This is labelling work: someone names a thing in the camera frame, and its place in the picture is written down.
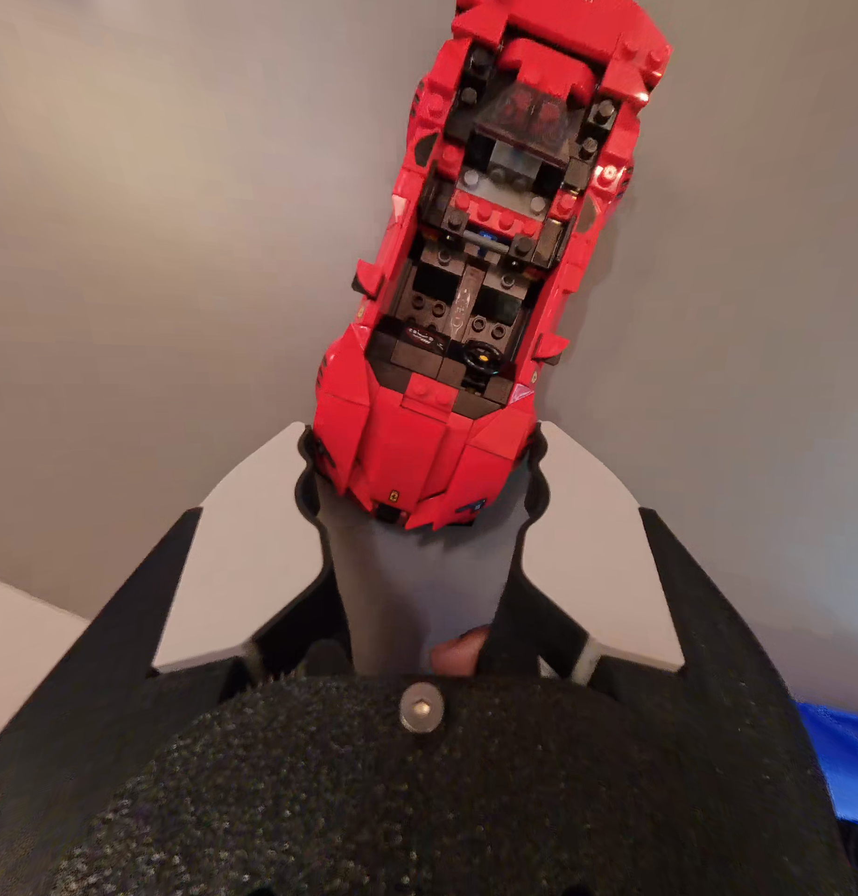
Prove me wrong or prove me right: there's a person's right hand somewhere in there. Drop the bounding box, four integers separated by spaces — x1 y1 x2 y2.
429 625 493 678

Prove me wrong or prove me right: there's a lego instruction booklet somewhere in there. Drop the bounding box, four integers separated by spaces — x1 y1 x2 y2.
0 573 92 757

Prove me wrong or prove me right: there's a blue plastic storage bin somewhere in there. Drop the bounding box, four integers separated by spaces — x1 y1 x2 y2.
792 699 858 830

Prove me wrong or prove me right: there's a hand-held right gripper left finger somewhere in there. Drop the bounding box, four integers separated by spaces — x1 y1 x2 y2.
152 420 333 669

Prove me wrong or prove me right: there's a red lego car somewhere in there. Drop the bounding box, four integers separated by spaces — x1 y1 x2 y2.
310 0 675 533

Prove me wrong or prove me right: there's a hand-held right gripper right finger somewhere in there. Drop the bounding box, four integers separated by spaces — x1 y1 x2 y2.
512 420 685 673

